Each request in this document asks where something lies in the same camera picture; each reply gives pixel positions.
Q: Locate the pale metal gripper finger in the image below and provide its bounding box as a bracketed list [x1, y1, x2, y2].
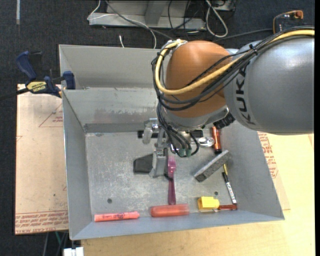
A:
[142, 119, 160, 145]
[148, 147, 168, 179]

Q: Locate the black long bar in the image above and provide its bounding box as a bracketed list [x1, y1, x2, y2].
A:
[137, 129, 204, 139]

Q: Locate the black wedge block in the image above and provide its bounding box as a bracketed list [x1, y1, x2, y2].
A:
[132, 153, 154, 175]

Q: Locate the purple plastic fork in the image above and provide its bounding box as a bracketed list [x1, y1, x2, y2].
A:
[166, 155, 177, 206]

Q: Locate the orange metallic cylinder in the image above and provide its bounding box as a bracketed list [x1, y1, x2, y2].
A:
[211, 126, 223, 154]

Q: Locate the grey metal bin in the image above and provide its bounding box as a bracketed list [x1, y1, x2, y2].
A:
[58, 44, 286, 241]

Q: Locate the grey sponge block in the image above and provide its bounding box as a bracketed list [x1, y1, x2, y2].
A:
[194, 149, 234, 183]

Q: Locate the orange-red translucent tube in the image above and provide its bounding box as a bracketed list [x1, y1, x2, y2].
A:
[149, 203, 190, 218]

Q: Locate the yellow block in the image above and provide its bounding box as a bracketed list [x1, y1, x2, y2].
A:
[197, 196, 221, 211]

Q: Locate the orange highlighter pen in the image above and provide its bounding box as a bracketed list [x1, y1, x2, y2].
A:
[93, 210, 141, 223]

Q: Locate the black marker with white label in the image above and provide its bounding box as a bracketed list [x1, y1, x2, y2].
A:
[221, 171, 238, 205]

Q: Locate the red-brown flat block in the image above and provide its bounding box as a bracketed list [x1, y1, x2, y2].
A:
[216, 204, 238, 212]

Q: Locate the brown cardboard board, red print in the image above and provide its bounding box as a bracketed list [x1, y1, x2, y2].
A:
[14, 83, 291, 236]

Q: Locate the black cylinder on white bracket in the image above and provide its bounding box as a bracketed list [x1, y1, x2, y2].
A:
[212, 113, 236, 130]

